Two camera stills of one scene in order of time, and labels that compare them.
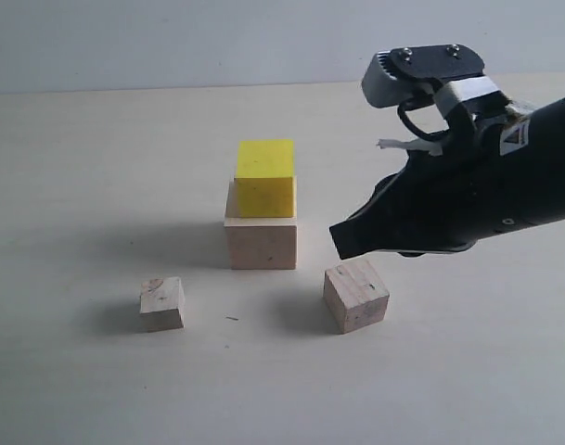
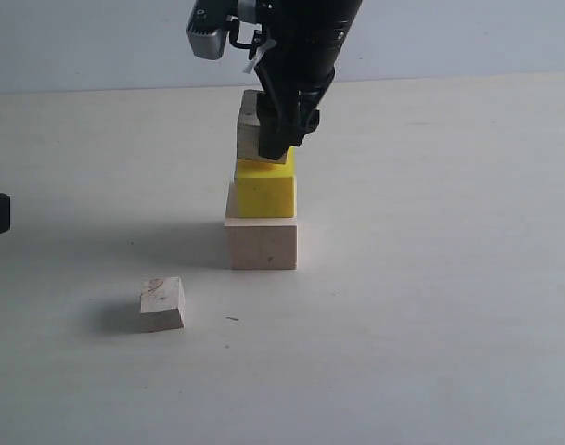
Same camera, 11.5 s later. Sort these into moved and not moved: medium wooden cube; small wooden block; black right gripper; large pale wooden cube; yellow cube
Moved: black right gripper; medium wooden cube
Not moved: small wooden block; large pale wooden cube; yellow cube
